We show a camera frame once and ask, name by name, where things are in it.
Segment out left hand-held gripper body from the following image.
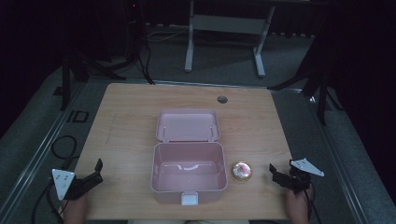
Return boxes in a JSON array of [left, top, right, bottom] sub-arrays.
[[50, 168, 92, 202]]

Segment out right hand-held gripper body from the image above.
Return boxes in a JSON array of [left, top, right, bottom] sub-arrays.
[[283, 158, 325, 195]]

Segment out person's right hand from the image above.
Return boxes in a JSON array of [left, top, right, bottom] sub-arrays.
[[286, 186, 314, 224]]

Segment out person's left hand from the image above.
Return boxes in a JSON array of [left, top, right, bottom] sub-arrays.
[[61, 193, 91, 224]]

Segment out small round gold-rimmed tin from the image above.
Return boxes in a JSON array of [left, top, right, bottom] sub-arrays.
[[231, 161, 253, 182]]

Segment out pink plastic box with lid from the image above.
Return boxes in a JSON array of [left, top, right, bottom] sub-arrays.
[[149, 107, 229, 206]]

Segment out black tripod stand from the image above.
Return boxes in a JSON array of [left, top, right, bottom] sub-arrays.
[[266, 31, 345, 126], [52, 46, 127, 112]]

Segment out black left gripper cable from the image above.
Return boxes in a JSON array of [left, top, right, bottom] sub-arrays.
[[30, 176, 64, 224]]

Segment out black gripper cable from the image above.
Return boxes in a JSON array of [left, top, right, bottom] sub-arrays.
[[303, 183, 323, 224], [30, 176, 64, 224]]

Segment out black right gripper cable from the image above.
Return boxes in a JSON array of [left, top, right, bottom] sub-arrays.
[[303, 183, 323, 224]]

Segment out black looped floor cable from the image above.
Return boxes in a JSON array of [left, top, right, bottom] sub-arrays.
[[49, 134, 78, 161]]

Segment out black rectangular floor bracket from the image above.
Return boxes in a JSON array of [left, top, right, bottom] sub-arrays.
[[65, 109, 91, 123]]

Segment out black hanging cables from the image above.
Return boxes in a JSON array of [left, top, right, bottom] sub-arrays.
[[134, 18, 156, 86]]

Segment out white floor cable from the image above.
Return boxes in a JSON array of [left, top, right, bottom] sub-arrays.
[[145, 27, 190, 43]]

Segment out white metal table frame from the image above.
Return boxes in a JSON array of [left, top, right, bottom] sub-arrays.
[[184, 0, 277, 78]]

